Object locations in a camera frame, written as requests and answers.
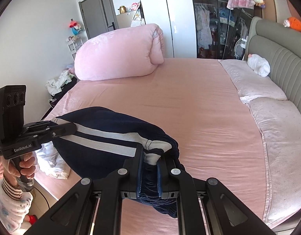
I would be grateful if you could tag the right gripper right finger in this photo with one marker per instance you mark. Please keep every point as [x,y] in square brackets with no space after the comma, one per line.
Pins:
[188,191]

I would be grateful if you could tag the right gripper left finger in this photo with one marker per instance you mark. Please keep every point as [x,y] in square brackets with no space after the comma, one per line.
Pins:
[112,190]

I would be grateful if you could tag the navy blue striped shorts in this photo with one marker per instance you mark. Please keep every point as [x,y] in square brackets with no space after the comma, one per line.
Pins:
[104,139]

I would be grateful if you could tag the pink sleeve left forearm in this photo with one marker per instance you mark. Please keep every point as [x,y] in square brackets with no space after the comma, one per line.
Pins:
[14,203]

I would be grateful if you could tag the pile of white clothes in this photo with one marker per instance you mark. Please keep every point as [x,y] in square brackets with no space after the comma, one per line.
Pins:
[55,86]

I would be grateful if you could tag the person left hand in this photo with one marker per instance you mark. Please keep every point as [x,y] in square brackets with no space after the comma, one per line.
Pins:
[27,165]

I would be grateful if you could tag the folded white garment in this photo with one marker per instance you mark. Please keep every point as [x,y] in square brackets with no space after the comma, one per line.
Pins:
[51,163]

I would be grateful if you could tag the pink bed sheet mattress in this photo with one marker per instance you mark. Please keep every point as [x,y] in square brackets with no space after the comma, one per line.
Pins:
[195,102]

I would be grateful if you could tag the near pink dotted pillow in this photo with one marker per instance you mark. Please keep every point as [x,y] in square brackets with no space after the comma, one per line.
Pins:
[279,123]

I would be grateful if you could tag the pink dotted pillow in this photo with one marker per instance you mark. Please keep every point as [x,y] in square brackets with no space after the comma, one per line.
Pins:
[250,85]
[279,123]

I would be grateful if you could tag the far pink dotted pillow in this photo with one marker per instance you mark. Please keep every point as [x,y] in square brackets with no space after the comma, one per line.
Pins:
[250,85]

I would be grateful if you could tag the rolled pink duvet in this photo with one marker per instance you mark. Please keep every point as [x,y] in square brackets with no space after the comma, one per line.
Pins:
[122,53]

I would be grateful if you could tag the white plush toy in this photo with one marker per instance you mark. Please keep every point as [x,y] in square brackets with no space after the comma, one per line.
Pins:
[259,65]

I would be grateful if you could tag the grey door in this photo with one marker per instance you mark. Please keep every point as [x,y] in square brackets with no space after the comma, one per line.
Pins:
[98,17]

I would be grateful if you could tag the dark glass wardrobe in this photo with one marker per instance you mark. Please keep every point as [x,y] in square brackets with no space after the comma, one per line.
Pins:
[221,33]

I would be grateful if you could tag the grey padded headboard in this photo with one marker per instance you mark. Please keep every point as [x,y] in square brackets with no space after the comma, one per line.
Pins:
[281,47]

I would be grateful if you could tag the orange plush toy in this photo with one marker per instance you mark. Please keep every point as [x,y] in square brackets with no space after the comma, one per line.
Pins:
[292,23]

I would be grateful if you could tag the white wire shelf rack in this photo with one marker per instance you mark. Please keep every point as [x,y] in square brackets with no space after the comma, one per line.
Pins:
[74,43]

